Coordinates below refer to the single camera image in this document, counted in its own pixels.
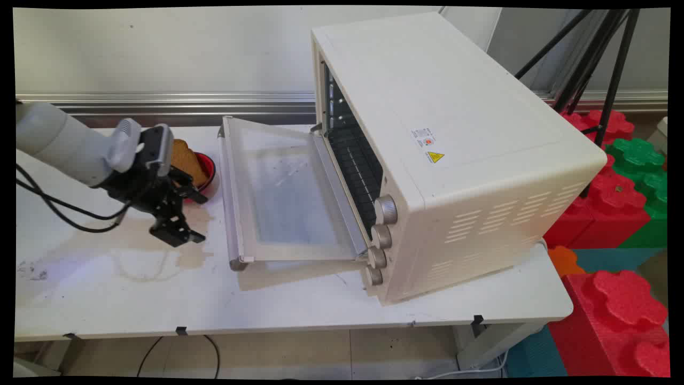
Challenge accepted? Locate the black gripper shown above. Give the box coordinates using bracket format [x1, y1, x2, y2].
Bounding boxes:
[100, 154, 209, 248]

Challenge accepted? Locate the red plate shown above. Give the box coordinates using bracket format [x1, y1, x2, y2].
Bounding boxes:
[184, 152, 220, 204]

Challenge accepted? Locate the brown toast slice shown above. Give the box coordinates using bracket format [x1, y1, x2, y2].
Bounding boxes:
[172, 138, 210, 188]

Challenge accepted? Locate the glass oven door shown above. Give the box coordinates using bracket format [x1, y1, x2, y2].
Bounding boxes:
[216, 116, 370, 272]

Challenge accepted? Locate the white label sticker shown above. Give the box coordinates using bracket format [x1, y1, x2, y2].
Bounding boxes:
[411, 127, 436, 149]

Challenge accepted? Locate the cream toaster oven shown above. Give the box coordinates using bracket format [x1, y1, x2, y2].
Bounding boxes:
[310, 11, 609, 307]

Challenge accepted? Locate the white table leg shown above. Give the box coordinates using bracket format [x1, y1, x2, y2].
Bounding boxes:
[456, 320, 549, 371]

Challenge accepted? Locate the teal foam block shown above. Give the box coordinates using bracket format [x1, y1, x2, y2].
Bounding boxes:
[504, 326, 568, 378]

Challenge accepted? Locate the orange foam block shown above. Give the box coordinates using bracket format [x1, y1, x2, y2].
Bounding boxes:
[547, 245, 587, 278]

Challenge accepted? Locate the teal foam mat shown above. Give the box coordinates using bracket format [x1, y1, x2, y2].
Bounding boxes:
[572, 247, 669, 274]

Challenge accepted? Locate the small red foam block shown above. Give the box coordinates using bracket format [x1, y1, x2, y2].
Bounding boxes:
[560, 109, 635, 149]

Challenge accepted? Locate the large red foam block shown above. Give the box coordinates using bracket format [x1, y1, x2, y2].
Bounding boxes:
[547, 269, 671, 378]

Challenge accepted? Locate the black tripod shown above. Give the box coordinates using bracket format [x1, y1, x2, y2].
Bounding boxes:
[514, 9, 641, 199]

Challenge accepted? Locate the green foam block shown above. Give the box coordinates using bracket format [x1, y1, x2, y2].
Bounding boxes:
[605, 137, 669, 250]

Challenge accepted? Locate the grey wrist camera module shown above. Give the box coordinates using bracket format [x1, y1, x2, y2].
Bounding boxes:
[140, 124, 175, 178]

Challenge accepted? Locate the aluminium wall rail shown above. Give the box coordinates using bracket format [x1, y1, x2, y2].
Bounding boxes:
[15, 91, 669, 117]

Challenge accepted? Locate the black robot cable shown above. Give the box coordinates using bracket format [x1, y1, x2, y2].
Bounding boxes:
[15, 163, 132, 234]

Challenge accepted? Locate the black cable under table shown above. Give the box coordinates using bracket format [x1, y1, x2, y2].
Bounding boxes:
[136, 335, 221, 380]

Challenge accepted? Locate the white cable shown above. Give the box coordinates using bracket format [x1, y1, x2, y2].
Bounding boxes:
[416, 350, 509, 381]

